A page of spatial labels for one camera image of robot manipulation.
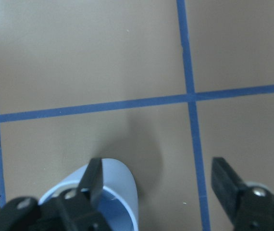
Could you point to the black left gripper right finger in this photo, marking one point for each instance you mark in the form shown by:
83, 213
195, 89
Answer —
249, 206

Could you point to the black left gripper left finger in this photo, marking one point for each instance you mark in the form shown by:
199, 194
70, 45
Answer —
73, 209

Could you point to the light blue plastic cup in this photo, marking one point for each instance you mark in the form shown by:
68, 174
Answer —
119, 200

